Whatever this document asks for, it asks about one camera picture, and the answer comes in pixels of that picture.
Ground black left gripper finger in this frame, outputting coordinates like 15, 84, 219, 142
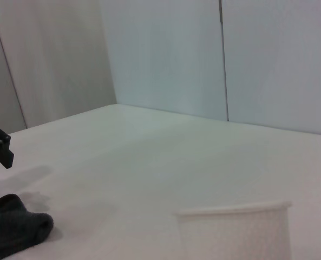
0, 115, 15, 169

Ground dark blue rag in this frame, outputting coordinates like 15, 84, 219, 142
0, 193, 55, 260

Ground white paper cup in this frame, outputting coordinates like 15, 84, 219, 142
172, 200, 293, 260

